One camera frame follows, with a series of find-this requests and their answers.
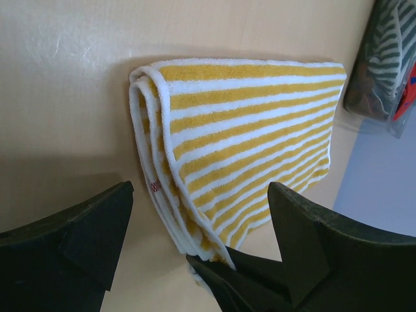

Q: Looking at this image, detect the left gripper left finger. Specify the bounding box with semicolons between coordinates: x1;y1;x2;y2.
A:
1;181;134;311

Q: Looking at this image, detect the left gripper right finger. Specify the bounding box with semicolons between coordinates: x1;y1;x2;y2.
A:
187;183;415;311

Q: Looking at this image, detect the yellow striped towel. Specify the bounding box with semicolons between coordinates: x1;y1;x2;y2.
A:
129;58;346;267

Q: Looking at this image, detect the grey plastic bin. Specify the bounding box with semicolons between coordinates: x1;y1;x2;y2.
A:
343;1;415;138

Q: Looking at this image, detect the red blue patterned towel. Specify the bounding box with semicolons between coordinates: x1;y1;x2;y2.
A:
393;65;416;122

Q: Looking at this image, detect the black white striped towel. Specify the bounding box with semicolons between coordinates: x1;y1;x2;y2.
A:
364;1;415;111

